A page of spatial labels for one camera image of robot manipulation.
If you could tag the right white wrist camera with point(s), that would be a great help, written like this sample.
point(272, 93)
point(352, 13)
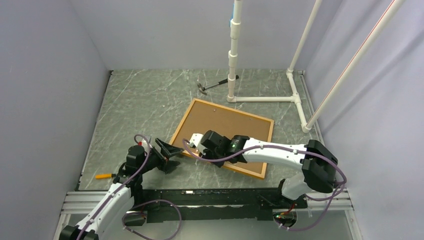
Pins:
point(195, 143)

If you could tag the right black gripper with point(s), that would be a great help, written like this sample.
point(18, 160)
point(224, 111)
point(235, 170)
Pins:
point(219, 164)

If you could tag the orange picture frame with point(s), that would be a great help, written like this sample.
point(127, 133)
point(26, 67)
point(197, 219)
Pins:
point(203, 115)

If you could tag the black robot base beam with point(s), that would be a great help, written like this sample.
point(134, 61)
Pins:
point(262, 204)

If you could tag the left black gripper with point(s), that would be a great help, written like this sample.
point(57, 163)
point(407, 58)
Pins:
point(167, 150)

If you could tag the black handled hammer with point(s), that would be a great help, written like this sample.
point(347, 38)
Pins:
point(203, 89)

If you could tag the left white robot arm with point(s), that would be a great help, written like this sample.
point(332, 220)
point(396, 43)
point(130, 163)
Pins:
point(126, 191)

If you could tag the white diagonal pole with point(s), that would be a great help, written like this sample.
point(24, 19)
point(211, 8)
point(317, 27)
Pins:
point(384, 19)

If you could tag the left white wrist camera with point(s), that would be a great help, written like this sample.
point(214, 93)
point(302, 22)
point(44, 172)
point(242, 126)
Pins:
point(145, 141)

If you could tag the yellow handled screwdriver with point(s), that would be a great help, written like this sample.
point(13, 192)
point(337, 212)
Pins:
point(105, 176)

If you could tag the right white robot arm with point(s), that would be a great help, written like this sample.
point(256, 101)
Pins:
point(315, 164)

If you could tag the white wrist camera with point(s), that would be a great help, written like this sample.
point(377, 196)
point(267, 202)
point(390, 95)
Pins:
point(195, 143)
point(145, 141)

